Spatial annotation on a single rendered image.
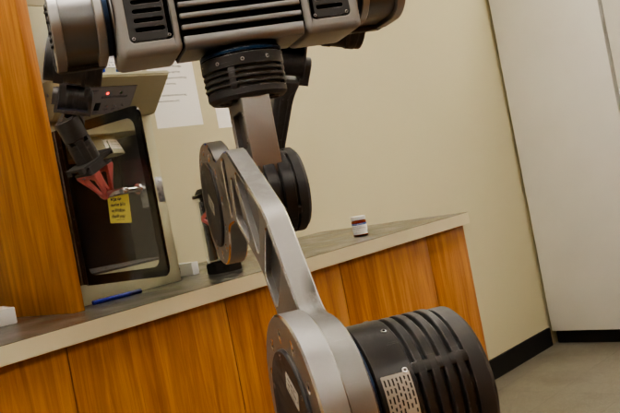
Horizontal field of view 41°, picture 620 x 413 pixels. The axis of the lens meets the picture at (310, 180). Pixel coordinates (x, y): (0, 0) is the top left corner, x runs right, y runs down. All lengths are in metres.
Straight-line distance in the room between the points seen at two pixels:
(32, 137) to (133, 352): 0.57
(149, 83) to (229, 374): 0.79
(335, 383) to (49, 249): 1.37
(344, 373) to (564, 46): 3.93
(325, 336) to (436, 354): 0.12
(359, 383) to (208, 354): 1.26
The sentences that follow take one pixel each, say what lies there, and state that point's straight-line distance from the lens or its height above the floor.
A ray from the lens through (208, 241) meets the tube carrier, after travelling 2.35.
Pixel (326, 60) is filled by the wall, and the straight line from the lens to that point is 3.64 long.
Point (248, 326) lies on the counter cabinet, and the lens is 2.17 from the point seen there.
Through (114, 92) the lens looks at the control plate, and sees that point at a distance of 2.24.
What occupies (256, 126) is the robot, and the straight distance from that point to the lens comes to 1.33.
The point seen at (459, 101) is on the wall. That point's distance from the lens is 4.44.
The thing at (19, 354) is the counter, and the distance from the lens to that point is 1.78.
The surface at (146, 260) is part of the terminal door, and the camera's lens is 2.00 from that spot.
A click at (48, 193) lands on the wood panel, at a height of 1.23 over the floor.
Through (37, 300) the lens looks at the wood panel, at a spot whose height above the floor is 0.98.
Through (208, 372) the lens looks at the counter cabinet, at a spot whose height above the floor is 0.73.
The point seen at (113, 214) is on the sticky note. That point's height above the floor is 1.15.
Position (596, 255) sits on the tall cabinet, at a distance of 4.72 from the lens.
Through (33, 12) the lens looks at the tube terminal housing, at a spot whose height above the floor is 1.69.
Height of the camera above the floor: 1.13
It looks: level
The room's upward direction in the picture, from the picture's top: 11 degrees counter-clockwise
